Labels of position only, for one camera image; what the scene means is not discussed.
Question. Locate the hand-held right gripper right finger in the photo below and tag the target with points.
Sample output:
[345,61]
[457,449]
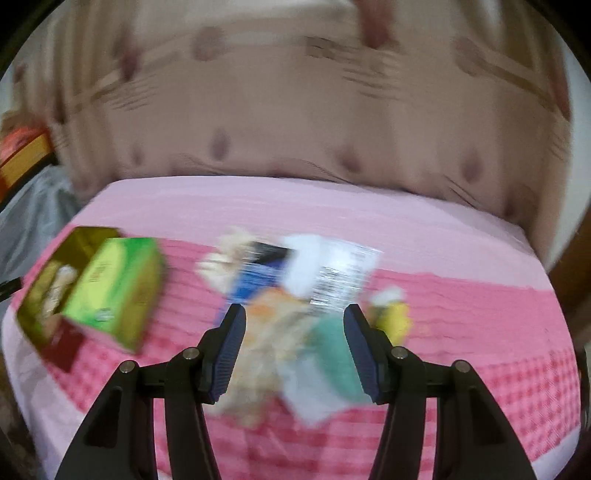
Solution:
[358,353]

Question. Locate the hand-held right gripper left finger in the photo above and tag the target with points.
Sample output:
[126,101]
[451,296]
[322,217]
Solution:
[230,353]

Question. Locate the green soft cloth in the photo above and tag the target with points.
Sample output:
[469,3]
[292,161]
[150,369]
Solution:
[333,353]

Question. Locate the white plastic packet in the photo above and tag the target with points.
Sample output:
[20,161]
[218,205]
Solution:
[342,277]

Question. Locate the yellow soft toy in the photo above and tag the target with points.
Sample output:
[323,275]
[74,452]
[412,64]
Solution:
[393,319]

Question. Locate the pale white fabric piece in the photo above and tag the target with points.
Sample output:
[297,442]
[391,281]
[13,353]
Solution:
[309,392]

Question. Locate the dark blue foil packet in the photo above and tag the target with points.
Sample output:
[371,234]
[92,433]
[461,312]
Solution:
[258,277]

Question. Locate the cream fabric scrunchie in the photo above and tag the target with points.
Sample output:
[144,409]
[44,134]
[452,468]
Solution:
[225,258]

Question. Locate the pink checkered blanket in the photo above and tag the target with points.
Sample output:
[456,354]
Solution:
[461,323]

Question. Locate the white knitted cloth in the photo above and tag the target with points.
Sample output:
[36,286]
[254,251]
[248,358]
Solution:
[304,258]

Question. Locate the green tissue pack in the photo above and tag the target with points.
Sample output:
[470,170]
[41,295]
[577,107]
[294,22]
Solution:
[115,295]

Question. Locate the olive cardboard box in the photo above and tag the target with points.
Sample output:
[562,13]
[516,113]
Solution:
[46,281]

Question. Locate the beige leaf print curtain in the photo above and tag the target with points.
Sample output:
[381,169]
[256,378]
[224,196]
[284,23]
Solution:
[277,129]

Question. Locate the grey plastic bag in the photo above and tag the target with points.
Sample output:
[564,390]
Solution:
[32,212]

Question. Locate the orange box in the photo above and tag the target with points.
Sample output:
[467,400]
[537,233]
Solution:
[23,152]

